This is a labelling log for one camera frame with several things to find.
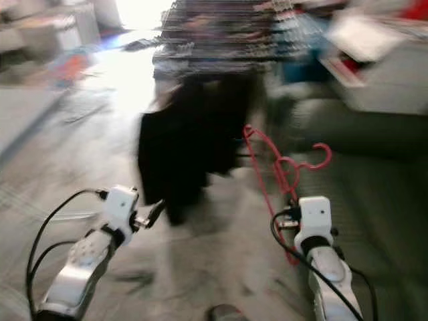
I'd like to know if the pink plastic clothes hanger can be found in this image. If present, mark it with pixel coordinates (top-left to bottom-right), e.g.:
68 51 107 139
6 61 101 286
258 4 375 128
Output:
242 124 334 265

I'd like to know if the black shirt with grey print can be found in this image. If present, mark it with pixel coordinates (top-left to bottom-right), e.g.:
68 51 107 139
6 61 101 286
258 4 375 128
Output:
138 79 208 225

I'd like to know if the green leather sofa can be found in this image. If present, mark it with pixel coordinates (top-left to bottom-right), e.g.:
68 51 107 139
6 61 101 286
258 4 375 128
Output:
261 97 428 321

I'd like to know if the robot right leg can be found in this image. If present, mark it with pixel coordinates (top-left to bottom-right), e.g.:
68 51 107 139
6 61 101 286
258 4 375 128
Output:
207 304 249 321

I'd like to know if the grey folding table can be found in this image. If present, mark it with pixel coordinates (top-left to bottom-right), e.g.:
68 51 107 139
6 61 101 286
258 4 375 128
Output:
0 86 66 169

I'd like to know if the blue hard suitcase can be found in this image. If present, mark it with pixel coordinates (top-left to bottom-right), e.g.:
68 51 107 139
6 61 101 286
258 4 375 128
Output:
281 17 330 82

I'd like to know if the colourful baby bouncer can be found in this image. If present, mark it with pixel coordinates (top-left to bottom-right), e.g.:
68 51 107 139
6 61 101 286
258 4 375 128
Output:
50 50 98 88

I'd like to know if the white plastic storage box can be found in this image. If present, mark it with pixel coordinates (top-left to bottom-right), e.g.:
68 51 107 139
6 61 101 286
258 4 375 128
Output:
321 8 428 116

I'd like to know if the metal clothes drying rack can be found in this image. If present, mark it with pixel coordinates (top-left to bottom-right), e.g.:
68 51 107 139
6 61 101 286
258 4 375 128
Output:
152 0 316 76

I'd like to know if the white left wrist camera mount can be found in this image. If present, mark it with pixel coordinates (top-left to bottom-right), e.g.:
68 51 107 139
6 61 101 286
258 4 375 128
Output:
106 185 140 245

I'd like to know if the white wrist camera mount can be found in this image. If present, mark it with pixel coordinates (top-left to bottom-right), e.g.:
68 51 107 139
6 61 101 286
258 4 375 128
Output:
106 185 140 245
298 196 334 252

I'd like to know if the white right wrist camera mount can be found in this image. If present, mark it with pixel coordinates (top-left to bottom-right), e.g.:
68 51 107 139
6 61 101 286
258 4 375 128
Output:
298 196 334 252

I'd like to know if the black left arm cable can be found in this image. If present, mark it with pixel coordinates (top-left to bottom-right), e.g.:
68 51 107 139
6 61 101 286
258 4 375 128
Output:
25 189 108 319

